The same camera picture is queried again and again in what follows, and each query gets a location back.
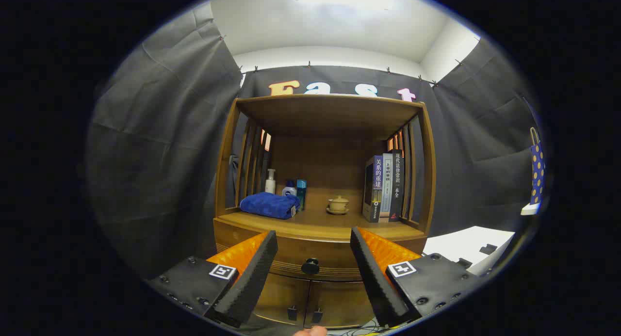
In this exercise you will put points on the wooden cabinet door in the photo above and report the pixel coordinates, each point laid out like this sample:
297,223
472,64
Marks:
281,297
339,304

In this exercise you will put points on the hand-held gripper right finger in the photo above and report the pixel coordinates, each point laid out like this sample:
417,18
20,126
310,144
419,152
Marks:
376,282

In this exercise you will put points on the beige lidded teacup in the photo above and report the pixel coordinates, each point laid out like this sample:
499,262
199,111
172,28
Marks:
338,203

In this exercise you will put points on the white side table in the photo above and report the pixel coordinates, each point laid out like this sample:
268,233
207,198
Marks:
456,244

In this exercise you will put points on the blue folded towel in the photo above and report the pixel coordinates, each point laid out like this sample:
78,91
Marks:
269,205

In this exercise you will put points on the black spine book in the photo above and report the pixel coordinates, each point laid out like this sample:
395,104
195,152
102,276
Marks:
397,185

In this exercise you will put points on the blue spine book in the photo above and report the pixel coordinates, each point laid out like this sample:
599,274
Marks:
377,188

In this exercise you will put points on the small black object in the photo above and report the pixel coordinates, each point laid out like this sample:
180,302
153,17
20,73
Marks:
488,249

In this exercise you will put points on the wooden drawer with black knob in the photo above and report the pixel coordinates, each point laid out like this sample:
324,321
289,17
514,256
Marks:
296,253

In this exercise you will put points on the blue polka-dot gift bag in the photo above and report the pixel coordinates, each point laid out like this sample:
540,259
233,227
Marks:
537,171

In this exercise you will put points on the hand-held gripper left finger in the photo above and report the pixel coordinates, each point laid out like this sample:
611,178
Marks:
252,278

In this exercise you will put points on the white bottle with blue cap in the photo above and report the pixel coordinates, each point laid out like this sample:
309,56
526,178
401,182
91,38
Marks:
289,189

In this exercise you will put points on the white pump bottle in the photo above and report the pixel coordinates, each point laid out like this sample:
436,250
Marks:
270,184

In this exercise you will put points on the wooden countertop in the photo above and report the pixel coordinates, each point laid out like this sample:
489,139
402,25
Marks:
315,224

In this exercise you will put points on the beige saucer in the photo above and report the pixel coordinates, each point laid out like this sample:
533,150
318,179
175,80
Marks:
338,212

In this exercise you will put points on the light grey spine book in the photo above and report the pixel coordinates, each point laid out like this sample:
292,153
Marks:
387,185

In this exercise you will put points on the teal bottle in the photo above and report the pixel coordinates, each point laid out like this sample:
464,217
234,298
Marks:
301,193

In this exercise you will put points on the wooden cabinet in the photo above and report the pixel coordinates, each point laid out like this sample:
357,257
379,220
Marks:
320,166

